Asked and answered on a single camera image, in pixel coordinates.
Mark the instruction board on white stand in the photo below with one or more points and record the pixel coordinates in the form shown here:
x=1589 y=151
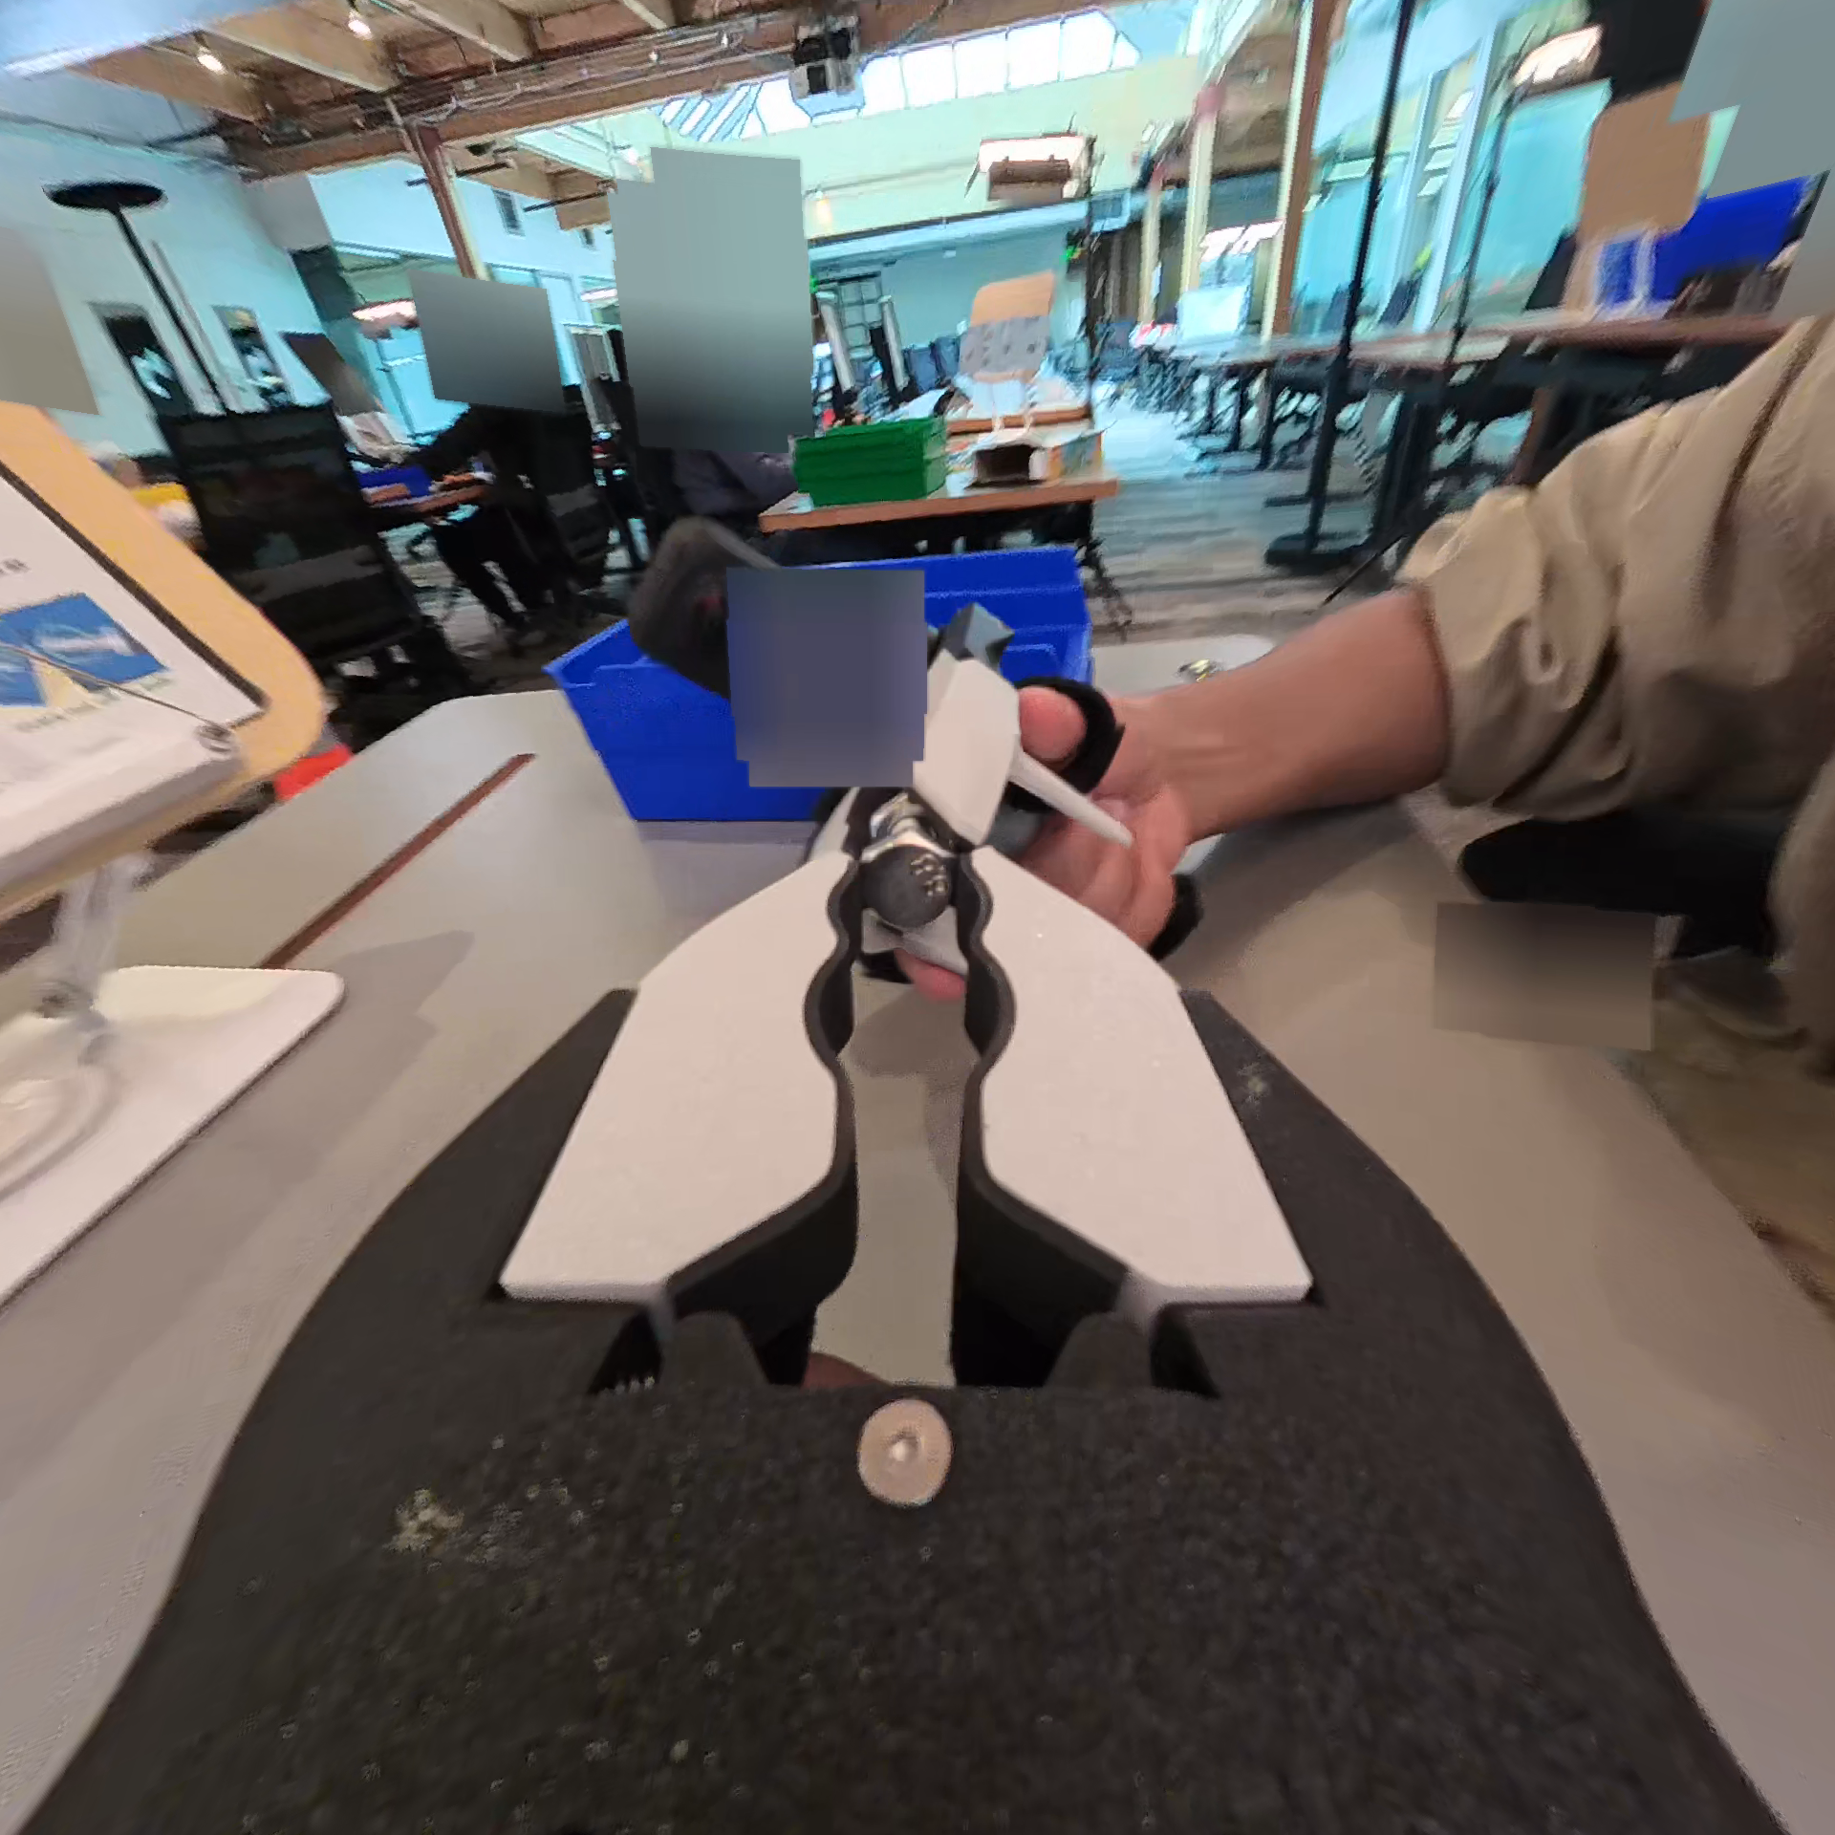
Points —
x=115 y=660

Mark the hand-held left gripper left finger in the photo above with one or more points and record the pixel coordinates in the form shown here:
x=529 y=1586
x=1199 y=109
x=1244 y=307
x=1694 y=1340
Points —
x=688 y=1147

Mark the blue bin with black divider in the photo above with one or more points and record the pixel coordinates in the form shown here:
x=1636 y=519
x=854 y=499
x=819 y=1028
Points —
x=644 y=746

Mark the person's right hand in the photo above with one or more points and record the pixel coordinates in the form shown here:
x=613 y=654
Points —
x=1134 y=832

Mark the wooden side table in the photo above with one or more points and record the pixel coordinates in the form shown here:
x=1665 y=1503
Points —
x=947 y=511

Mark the black mesh office chair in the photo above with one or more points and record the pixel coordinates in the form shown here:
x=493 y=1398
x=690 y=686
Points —
x=286 y=547

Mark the black floor lamp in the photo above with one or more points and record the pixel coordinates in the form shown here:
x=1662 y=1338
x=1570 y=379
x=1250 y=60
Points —
x=110 y=195

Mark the orange traffic cone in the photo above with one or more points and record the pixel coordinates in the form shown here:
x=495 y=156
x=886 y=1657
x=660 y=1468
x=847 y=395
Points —
x=310 y=776

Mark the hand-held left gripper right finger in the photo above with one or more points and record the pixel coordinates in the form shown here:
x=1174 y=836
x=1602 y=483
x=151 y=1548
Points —
x=1134 y=1147

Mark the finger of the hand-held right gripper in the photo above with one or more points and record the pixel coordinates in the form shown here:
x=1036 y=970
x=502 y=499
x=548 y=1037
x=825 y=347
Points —
x=974 y=740

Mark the small background instruction board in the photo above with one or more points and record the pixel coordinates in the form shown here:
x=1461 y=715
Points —
x=1010 y=331

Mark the green crate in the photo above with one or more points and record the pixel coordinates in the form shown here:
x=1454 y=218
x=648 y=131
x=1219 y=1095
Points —
x=869 y=459

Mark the steel hex bolt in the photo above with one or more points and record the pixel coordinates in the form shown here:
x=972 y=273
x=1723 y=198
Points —
x=913 y=878

